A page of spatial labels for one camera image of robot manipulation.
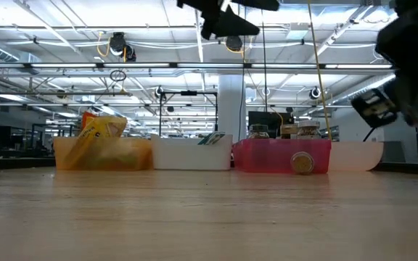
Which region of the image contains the white plastic bin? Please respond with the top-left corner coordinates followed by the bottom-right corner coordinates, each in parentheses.
top-left (149, 133), bottom-right (234, 171)

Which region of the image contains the black metal camera stand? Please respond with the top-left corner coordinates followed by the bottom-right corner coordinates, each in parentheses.
top-left (159, 90), bottom-right (219, 136)

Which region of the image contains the black monitor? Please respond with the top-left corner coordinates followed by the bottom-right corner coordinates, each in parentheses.
top-left (247, 110), bottom-right (296, 140)

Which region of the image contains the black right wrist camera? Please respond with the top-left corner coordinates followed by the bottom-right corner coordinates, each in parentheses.
top-left (350, 88), bottom-right (400, 129)

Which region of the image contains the orange ramen noodle packet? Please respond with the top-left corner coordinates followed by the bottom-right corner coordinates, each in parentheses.
top-left (81, 110), bottom-right (99, 131)

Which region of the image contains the gold lid spice jar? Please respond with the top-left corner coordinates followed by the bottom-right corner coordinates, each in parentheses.
top-left (280, 123), bottom-right (300, 140)

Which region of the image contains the yellow edged food packet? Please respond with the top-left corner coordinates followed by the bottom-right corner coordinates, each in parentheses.
top-left (62, 115), bottom-right (129, 170)

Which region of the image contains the orange plastic bin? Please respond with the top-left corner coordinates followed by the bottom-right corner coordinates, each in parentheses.
top-left (52, 136), bottom-right (155, 172)

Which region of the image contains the yellow cable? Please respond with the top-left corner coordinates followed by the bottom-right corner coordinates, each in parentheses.
top-left (307, 0), bottom-right (333, 141)

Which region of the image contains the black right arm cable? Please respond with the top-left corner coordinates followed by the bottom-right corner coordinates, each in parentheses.
top-left (362, 126), bottom-right (377, 143)

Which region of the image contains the pink plastic bin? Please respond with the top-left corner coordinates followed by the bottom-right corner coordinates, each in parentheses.
top-left (232, 138), bottom-right (332, 174)

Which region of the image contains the white label spice jar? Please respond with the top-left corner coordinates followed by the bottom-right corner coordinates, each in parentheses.
top-left (297, 120), bottom-right (322, 140)

